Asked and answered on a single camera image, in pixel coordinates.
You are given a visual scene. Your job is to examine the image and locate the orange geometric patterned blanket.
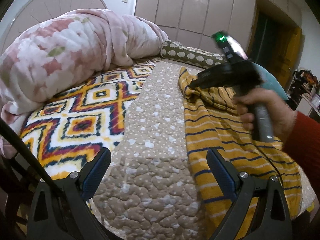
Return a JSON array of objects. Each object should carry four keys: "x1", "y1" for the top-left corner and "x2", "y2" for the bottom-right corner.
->
[{"x1": 21, "y1": 57, "x2": 160, "y2": 179}]

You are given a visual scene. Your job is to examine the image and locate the pink alarm clock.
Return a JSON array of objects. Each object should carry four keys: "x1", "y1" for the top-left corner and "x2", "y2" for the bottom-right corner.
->
[{"x1": 311, "y1": 94, "x2": 320, "y2": 109}]

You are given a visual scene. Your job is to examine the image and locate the yellow blue striped sweater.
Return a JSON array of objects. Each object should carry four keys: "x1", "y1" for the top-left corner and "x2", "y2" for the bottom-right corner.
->
[{"x1": 178, "y1": 67, "x2": 302, "y2": 239}]

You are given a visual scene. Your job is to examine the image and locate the beige panelled wardrobe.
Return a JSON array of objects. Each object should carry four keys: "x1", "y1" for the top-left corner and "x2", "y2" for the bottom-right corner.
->
[{"x1": 135, "y1": 0, "x2": 302, "y2": 51}]

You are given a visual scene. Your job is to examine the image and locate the red sleeve right forearm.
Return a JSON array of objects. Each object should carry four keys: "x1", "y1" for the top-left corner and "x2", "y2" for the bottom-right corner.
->
[{"x1": 283, "y1": 112, "x2": 320, "y2": 197}]

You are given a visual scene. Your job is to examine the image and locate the person's right hand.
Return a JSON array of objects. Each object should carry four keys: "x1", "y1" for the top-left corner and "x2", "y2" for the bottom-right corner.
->
[{"x1": 233, "y1": 88, "x2": 297, "y2": 143}]

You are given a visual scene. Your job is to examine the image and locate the teal knitted pillow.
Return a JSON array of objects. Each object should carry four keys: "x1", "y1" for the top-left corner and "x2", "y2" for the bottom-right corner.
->
[{"x1": 253, "y1": 63, "x2": 289, "y2": 101}]

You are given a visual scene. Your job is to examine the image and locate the white cluttered shelf unit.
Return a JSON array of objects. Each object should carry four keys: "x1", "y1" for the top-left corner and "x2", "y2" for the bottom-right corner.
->
[{"x1": 287, "y1": 69, "x2": 319, "y2": 122}]

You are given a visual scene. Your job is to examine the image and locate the beige dotted quilted bedspread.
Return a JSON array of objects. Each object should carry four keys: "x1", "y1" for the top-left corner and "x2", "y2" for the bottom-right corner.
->
[{"x1": 90, "y1": 61, "x2": 316, "y2": 239}]

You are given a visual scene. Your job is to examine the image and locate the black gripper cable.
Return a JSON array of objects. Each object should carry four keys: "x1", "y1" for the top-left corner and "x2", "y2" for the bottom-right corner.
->
[{"x1": 257, "y1": 139, "x2": 286, "y2": 188}]

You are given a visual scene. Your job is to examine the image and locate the pink floral comforter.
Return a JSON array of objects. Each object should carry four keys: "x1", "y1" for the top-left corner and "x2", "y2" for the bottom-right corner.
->
[{"x1": 1, "y1": 9, "x2": 168, "y2": 134}]

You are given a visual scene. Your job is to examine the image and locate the olive sheep print bolster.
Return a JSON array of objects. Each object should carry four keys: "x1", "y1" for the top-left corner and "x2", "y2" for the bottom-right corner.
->
[{"x1": 160, "y1": 40, "x2": 227, "y2": 69}]

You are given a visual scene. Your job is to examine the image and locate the round beige headboard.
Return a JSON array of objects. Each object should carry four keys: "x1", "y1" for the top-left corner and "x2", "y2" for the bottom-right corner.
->
[{"x1": 1, "y1": 0, "x2": 107, "y2": 53}]

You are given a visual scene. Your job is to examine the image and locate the brown wooden door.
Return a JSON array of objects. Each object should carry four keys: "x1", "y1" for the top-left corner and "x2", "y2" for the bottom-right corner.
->
[{"x1": 272, "y1": 26, "x2": 303, "y2": 91}]

